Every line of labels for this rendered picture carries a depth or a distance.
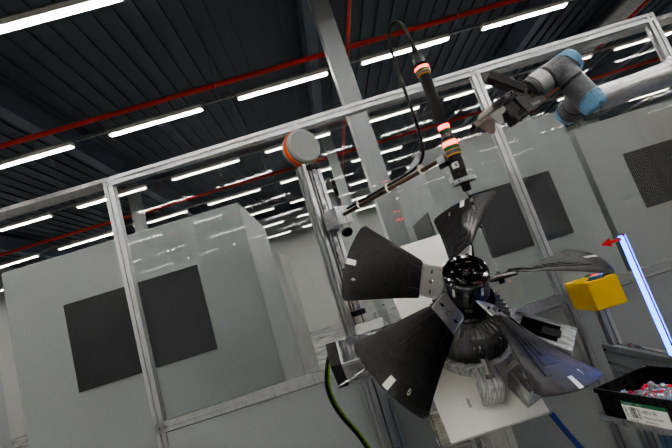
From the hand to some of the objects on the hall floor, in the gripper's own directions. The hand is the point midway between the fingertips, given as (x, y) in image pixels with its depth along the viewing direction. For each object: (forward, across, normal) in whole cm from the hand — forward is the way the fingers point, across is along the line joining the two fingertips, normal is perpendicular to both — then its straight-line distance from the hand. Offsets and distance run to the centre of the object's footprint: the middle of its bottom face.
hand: (474, 122), depth 136 cm
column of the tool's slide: (+102, +54, -136) cm, 179 cm away
